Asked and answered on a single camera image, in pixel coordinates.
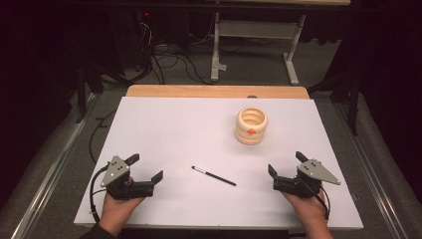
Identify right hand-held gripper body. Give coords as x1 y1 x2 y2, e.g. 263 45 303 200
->
272 158 341 199

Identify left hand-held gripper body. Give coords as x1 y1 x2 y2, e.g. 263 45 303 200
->
100 154 155 201

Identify black pen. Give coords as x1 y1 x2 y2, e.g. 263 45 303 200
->
191 165 238 187

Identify person's right hand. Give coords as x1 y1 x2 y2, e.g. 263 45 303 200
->
282 189 329 227

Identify person's left hand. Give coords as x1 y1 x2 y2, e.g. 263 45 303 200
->
99 192 146 234

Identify cream ribbed pen holder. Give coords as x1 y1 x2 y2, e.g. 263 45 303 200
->
234 106 269 145

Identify white board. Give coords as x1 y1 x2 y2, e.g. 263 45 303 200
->
73 96 364 231

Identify black metal stand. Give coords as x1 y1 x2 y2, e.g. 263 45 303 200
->
307 66 363 136
74 63 105 124

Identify wooden table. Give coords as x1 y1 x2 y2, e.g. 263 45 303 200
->
125 84 311 100

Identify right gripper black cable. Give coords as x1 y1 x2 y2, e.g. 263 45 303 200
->
300 178 331 221

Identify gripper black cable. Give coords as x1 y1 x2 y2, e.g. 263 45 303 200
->
300 178 331 221
89 164 110 224

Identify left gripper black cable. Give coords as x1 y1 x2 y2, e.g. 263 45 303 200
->
89 164 110 224

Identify black floor cable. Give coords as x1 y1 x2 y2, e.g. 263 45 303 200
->
89 109 117 165

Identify metal floor rail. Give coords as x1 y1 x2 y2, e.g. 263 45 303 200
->
9 93 98 239
333 102 413 239

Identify bundle of floor cables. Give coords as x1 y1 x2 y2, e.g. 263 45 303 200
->
133 13 213 86

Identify white metal desk frame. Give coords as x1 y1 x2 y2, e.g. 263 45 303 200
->
210 11 307 86

